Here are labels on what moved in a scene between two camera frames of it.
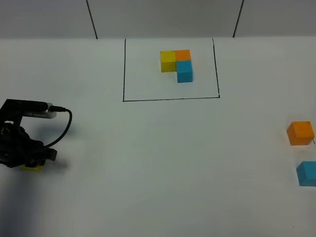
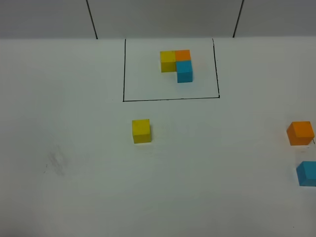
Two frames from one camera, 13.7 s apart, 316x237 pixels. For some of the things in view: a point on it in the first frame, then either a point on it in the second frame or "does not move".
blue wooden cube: [306, 173] does not move
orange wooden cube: [300, 133] does not move
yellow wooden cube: [23, 168] to [141, 132]
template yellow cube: [168, 59] does not move
